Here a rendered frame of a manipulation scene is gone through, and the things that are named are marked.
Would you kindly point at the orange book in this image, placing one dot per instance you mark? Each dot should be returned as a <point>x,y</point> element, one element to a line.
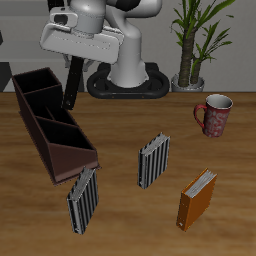
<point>196,203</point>

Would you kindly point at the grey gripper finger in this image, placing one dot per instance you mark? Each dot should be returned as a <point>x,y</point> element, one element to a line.
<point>67,60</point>
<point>87,65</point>

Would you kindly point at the flat black base plate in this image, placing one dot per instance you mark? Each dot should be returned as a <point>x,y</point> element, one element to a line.
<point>130,92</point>

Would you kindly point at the red patterned mug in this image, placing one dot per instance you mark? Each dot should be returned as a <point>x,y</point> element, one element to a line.
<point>216,120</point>

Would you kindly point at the green pot plant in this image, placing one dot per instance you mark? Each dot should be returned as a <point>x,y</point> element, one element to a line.
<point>187,50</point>

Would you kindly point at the dark brown desk caddy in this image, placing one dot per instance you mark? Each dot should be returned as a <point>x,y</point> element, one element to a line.
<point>63,153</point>

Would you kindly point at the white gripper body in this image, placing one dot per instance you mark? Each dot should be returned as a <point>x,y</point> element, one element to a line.
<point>80,45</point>

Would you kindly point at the black white striped book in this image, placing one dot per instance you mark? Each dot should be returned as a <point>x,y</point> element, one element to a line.
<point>83,200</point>
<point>154,163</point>

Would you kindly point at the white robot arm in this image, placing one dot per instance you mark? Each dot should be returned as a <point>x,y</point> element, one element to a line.
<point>128,56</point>

